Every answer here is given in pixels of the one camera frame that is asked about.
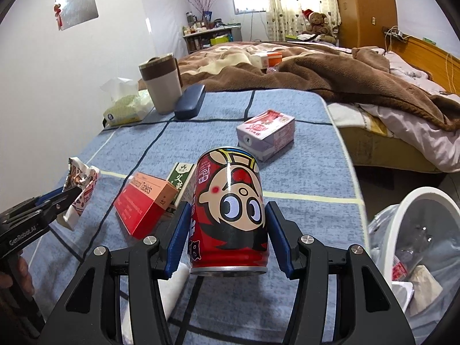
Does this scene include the wooden wardrobe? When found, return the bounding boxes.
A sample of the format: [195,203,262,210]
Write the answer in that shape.
[331,0,398,49]

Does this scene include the white tissue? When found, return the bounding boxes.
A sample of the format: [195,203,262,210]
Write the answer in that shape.
[120,277,189,335]

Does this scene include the printed snack wrapper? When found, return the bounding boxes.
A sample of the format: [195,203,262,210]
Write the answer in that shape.
[63,157,100,231]

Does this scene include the red cartoon drink can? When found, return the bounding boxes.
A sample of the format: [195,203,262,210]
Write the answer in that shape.
[189,146,270,277]

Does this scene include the person's left hand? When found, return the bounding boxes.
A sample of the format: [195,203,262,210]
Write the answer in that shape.
[0,255,35,297]

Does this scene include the clear bottle with red label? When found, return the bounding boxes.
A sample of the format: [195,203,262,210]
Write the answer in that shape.
[393,223,445,283]

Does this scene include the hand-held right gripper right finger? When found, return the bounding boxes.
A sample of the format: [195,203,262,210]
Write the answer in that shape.
[264,200,417,345]

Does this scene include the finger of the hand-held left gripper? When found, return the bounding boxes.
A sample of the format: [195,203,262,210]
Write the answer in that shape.
[6,187,73,218]
[21,185,83,231]

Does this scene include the pink duvet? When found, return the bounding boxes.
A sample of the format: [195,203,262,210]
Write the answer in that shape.
[327,48,460,145]

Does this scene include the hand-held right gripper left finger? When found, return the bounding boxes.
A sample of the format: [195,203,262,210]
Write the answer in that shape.
[36,200,192,345]

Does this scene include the brown fleece blanket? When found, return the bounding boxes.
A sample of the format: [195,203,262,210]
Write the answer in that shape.
[178,41,460,132]

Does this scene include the green tissue pack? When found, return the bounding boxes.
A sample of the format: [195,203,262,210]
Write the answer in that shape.
[100,77,155,127]

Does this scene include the teddy bear with red hat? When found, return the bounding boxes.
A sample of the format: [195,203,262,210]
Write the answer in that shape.
[300,9,339,44]

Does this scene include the cluttered white desk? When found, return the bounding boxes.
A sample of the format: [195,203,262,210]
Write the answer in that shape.
[183,22,242,53]

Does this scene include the heart print curtain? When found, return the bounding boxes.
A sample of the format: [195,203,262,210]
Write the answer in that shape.
[259,0,342,42]

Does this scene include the blue checked mat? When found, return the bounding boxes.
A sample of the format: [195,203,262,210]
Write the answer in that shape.
[22,88,367,345]

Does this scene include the silver foil wall poster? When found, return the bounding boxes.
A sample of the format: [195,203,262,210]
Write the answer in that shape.
[54,0,100,31]

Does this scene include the red medicine box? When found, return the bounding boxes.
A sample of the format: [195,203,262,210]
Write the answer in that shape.
[114,172,179,241]

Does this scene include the orange and white box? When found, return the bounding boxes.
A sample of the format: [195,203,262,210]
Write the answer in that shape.
[264,52,283,69]

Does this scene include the green box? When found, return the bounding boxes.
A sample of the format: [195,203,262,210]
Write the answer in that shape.
[166,162,197,220]

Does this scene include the orange cable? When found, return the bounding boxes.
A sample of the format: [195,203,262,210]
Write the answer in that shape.
[444,52,454,87]

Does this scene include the pink white small carton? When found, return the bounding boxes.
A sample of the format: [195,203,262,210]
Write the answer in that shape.
[236,109,296,162]

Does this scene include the beige and brown tumbler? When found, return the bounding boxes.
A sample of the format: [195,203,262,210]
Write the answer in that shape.
[139,53,183,115]

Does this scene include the white round bin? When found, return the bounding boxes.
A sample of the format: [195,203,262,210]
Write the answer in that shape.
[367,187,460,345]

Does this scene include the wooden bed headboard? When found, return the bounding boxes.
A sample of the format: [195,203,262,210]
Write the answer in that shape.
[386,36,460,94]

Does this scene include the tan blanket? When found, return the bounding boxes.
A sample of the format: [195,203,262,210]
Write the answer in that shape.
[178,42,288,91]

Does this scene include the navy glasses case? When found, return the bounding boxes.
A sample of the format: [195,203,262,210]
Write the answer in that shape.
[174,84,206,120]

